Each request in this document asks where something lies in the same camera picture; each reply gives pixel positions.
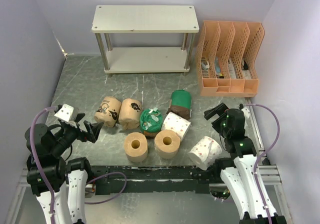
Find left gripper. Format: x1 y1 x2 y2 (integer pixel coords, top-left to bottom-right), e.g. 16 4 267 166
50 112 103 155

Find brown cartoon roll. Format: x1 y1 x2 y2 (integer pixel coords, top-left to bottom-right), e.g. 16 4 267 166
93 96 122 128

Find green brown roll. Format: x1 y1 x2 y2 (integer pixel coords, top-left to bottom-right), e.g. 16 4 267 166
166 89 192 120

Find brown ink-blot roll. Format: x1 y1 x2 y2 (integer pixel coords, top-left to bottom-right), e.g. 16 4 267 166
118 98 142 130

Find plain brown roll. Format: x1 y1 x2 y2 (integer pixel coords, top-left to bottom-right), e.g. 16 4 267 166
154 130 181 159
123 132 148 163

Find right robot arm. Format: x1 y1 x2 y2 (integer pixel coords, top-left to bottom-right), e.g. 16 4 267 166
204 102 287 224

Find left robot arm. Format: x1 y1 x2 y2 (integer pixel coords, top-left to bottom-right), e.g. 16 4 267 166
24 109 103 224

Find beige two-tier shelf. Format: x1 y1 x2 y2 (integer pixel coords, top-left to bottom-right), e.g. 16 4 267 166
91 5 200 75

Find white floral roll right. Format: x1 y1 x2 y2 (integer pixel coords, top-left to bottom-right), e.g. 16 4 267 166
188 136 223 171

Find white floral roll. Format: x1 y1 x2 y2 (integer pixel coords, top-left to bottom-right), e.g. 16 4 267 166
188 136 223 171
161 112 191 141

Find white floral roll centre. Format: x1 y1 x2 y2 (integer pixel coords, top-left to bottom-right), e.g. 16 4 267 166
161 112 191 141

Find orange plastic file organizer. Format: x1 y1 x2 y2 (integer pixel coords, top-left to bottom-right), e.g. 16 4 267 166
195 20 265 98

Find items in file organizer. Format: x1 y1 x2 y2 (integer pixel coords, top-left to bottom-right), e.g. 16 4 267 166
200 57 252 80

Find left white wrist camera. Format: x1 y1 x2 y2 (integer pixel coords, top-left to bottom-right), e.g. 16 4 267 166
54 104 78 122

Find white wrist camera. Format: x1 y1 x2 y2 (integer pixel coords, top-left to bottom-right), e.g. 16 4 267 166
54 104 78 122
239 104 251 120

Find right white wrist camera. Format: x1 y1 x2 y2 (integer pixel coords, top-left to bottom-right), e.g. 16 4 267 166
239 104 251 120

